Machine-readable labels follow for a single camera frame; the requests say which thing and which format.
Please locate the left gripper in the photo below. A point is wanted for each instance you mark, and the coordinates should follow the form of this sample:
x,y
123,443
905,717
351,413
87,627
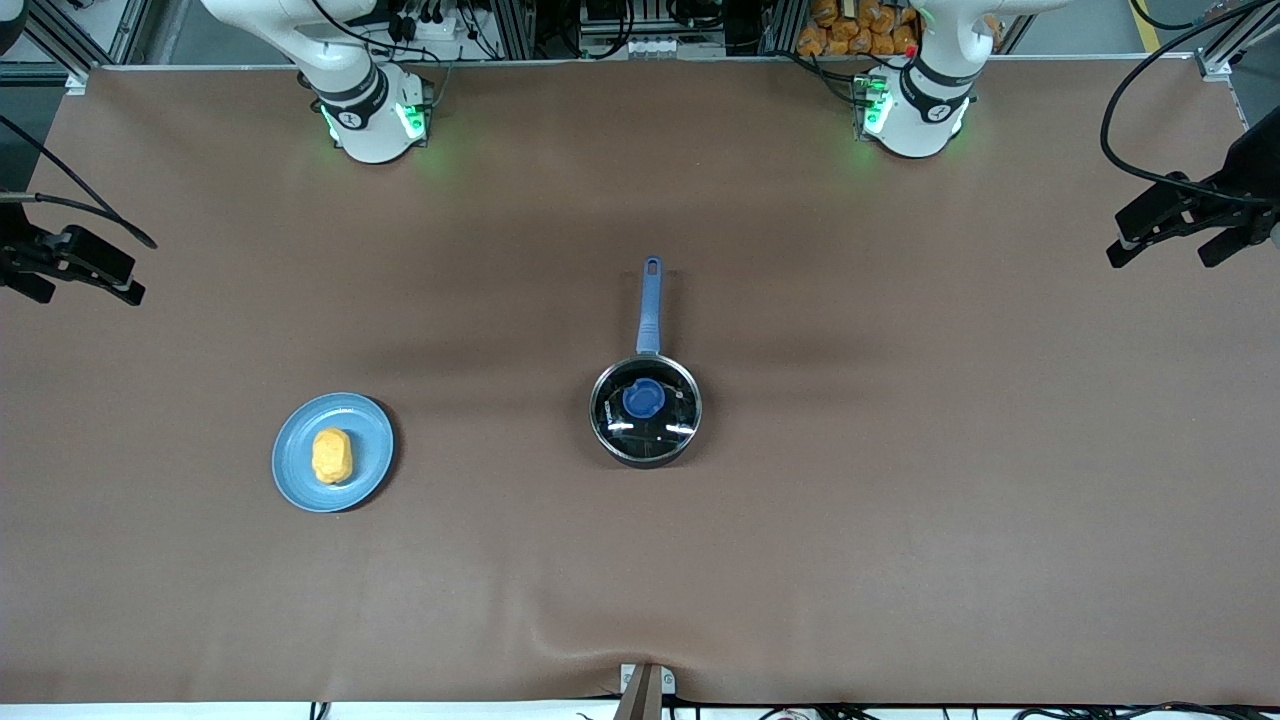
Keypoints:
x,y
1243,193

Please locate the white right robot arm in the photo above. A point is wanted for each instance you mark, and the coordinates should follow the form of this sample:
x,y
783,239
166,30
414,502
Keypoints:
x,y
365,120

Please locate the yellow toy potato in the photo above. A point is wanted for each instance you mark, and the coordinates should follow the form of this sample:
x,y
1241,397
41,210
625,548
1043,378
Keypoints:
x,y
331,456

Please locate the brown table cover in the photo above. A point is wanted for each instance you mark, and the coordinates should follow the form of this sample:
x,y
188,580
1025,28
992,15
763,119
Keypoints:
x,y
900,560

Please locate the pile of orange items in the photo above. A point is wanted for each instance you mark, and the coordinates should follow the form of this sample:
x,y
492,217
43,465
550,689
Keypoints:
x,y
860,25

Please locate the glass lid with blue knob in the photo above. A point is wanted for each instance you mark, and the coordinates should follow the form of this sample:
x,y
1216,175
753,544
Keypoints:
x,y
645,402

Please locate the metal bracket with brown post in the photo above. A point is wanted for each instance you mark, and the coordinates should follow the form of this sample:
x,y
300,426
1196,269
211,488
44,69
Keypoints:
x,y
645,692

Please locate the white power strip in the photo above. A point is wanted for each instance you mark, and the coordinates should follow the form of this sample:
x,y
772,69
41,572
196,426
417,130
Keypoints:
x,y
428,27

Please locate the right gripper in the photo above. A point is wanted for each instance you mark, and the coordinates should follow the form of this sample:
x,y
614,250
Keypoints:
x,y
22,254

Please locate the blue round plate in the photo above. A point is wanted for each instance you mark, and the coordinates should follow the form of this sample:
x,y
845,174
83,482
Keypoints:
x,y
300,470

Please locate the aluminium table frame rail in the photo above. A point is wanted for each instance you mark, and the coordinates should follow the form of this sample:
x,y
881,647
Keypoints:
x,y
640,61

